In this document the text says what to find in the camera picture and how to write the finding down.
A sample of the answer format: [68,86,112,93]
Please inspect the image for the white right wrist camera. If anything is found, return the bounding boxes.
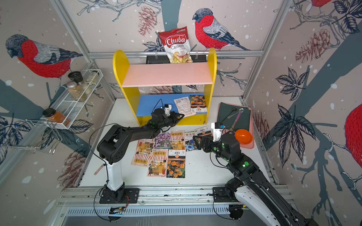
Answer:
[211,122,225,142]

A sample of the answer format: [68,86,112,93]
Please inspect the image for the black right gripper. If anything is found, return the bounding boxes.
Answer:
[193,135,232,164]

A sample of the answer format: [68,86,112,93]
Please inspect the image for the black lid spice jar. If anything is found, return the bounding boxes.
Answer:
[68,71,84,84]

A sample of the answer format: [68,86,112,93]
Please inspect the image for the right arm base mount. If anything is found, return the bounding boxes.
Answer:
[212,178,243,202]

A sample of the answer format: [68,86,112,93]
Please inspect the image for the purple flower seed bag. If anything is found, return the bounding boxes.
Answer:
[154,133,171,148]

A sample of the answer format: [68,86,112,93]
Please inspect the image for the yellow shelf unit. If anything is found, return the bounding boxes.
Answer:
[113,48,217,126]

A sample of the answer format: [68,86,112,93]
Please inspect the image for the pink handled spoon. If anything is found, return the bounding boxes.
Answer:
[229,108,244,131]

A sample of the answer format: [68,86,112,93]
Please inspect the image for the pale spice jar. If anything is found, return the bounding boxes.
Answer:
[86,71,99,85]

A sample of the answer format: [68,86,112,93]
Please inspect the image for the red Chuba chips bag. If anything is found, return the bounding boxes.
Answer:
[158,27,193,64]

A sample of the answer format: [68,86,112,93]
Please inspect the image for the silver fork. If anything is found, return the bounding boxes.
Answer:
[94,163,105,176]

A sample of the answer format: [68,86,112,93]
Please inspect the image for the orange spice jar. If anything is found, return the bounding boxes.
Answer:
[42,108,70,126]

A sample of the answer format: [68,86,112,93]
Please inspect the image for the blue flower seed bag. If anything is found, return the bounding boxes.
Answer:
[185,130,198,152]

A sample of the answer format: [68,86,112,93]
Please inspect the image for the white wire spice rack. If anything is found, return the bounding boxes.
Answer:
[51,69,103,130]

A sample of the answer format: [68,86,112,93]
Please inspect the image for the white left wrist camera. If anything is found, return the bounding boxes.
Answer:
[164,104,172,116]

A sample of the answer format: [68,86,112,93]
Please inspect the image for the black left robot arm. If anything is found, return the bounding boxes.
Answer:
[97,108,185,192]

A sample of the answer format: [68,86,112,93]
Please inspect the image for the metal wire hook rack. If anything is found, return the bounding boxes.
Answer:
[1,119,62,154]

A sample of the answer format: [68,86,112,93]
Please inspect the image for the striped shop seed bag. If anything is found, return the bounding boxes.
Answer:
[171,131,185,150]

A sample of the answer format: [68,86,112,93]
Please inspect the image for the black wall holder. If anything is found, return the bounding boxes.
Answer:
[146,55,207,64]

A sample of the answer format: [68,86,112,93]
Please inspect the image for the orange marigold seed bag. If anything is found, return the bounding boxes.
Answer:
[196,126,213,136]

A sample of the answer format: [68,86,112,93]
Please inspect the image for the white text seed bag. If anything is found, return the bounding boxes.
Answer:
[174,97,197,118]

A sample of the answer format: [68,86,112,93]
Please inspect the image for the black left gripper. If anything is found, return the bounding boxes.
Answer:
[158,112,185,130]

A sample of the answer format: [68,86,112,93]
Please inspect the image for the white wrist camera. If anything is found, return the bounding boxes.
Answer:
[164,104,172,116]
[211,122,225,142]

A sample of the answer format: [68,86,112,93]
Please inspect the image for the dark marigold seed bag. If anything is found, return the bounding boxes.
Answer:
[166,149,186,179]

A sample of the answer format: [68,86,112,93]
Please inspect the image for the silver lid spice jar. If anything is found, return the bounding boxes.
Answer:
[66,81,87,102]

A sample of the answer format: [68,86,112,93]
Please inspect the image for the dark green cloth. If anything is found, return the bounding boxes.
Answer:
[216,102,252,131]

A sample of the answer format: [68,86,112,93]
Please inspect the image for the orange bowl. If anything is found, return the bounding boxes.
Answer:
[235,129,253,145]

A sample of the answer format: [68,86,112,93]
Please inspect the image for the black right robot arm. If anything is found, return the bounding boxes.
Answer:
[193,133,317,226]

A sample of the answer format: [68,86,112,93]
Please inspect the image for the pink tray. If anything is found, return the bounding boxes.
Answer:
[216,102,254,149]

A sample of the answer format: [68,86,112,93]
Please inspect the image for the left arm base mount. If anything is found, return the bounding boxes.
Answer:
[100,183,140,204]

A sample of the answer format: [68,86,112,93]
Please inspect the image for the pink shop seed bag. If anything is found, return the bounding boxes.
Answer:
[131,139,155,167]
[147,148,169,178]

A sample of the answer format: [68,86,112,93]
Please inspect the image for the dark metal spoon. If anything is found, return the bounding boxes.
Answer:
[220,107,238,124]

